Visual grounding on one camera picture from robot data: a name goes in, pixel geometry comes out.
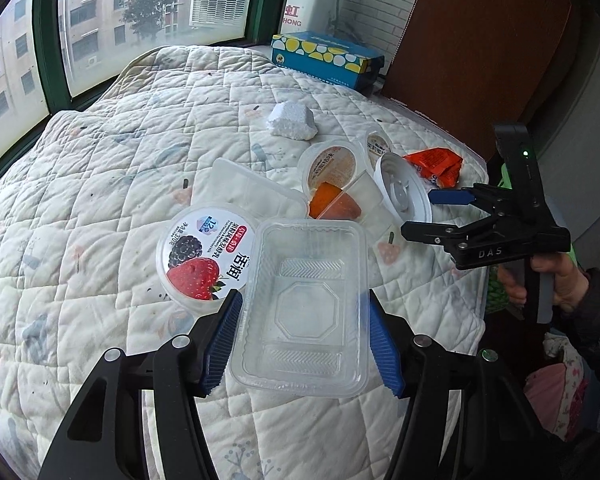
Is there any person's right forearm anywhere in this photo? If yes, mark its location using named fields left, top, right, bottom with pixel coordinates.
left=545, top=267, right=600, bottom=436

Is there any white quilted blanket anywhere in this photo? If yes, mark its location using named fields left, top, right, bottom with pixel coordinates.
left=0, top=45, right=491, bottom=480

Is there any brown wooden board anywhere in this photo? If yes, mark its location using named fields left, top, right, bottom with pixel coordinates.
left=380, top=0, right=573, bottom=161

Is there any white foam chunk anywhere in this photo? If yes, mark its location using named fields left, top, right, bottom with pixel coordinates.
left=267, top=101, right=317, bottom=140

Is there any person's right hand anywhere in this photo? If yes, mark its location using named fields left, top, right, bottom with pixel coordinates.
left=497, top=252, right=588, bottom=313

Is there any orange snack wrapper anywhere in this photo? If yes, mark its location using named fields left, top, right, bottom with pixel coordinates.
left=402, top=147, right=464, bottom=189

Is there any white round plastic lid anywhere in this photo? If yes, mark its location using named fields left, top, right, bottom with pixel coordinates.
left=373, top=152, right=433, bottom=226

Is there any berry print yogurt cup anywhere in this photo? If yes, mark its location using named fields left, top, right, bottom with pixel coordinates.
left=156, top=205, right=262, bottom=311

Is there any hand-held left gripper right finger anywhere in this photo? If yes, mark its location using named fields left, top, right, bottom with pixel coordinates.
left=367, top=290, right=588, bottom=480

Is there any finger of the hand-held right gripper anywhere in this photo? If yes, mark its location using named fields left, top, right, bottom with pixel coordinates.
left=400, top=219, right=487, bottom=247
left=427, top=183, right=502, bottom=209

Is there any small clear jelly cup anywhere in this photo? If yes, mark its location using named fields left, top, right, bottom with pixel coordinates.
left=365, top=131, right=393, bottom=158

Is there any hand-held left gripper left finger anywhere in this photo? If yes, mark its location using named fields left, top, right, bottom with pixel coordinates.
left=37, top=290, right=244, bottom=480

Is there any blue spotted tissue box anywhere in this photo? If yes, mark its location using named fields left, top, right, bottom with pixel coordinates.
left=271, top=32, right=386, bottom=92

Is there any large clear jelly cup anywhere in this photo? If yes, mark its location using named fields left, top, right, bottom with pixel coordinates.
left=299, top=139, right=372, bottom=196

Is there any green plastic basket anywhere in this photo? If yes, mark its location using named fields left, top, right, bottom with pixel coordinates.
left=486, top=162, right=576, bottom=313

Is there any orange peel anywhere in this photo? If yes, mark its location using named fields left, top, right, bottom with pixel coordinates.
left=308, top=182, right=363, bottom=220

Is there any green window frame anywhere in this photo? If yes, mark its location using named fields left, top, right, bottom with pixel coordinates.
left=32, top=0, right=301, bottom=116

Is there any pink floral cloth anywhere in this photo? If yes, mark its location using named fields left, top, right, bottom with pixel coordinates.
left=522, top=330, right=600, bottom=441

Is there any clear plastic tray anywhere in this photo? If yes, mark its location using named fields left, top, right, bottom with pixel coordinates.
left=228, top=217, right=370, bottom=399

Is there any clear flat plastic lid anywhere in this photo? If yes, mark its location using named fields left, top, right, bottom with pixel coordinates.
left=192, top=157, right=311, bottom=226

